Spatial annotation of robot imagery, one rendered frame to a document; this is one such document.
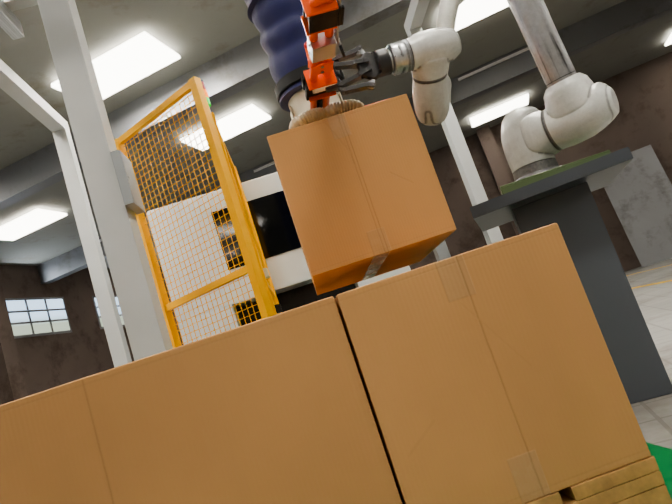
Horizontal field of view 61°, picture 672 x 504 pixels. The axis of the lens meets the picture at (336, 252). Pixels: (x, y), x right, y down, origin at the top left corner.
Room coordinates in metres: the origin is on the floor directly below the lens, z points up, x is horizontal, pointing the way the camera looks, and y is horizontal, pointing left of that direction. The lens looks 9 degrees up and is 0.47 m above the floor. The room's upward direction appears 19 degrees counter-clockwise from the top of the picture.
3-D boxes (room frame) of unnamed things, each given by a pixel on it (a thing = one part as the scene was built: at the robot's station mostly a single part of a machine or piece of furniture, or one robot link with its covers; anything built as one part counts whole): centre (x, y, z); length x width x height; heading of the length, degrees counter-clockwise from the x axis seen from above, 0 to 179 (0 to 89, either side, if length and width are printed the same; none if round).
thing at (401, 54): (1.53, -0.35, 1.18); 0.09 x 0.06 x 0.09; 5
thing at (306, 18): (1.17, -0.14, 1.18); 0.08 x 0.07 x 0.05; 5
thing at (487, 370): (1.51, 0.18, 0.34); 1.20 x 1.00 x 0.40; 5
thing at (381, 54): (1.52, -0.27, 1.18); 0.09 x 0.07 x 0.08; 95
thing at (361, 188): (1.76, -0.10, 0.85); 0.60 x 0.40 x 0.40; 3
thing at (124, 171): (2.86, 0.92, 1.62); 0.20 x 0.05 x 0.30; 5
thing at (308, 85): (1.52, -0.11, 1.18); 0.10 x 0.08 x 0.06; 95
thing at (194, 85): (3.14, 0.76, 1.05); 0.87 x 0.10 x 2.10; 57
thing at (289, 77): (1.77, -0.09, 1.30); 0.23 x 0.23 x 0.04
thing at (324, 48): (1.31, -0.13, 1.17); 0.07 x 0.07 x 0.04; 5
